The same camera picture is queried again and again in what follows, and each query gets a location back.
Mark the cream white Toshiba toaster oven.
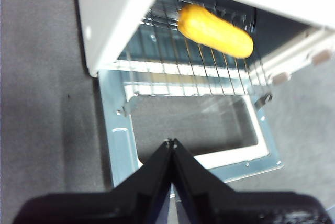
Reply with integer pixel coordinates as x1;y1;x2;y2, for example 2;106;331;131
74;0;335;86

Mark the beige oven control knob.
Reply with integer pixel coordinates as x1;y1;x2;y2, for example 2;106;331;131
272;72;292;85
312;49;332;65

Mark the metal wire oven rack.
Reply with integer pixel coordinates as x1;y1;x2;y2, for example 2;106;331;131
115;0;273;97

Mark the yellow corn cob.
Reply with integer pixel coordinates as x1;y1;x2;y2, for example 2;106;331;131
177;4;254;59

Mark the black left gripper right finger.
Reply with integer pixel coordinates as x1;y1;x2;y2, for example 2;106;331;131
171;138;333;224

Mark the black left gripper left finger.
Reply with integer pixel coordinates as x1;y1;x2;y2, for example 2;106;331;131
13;138;174;224

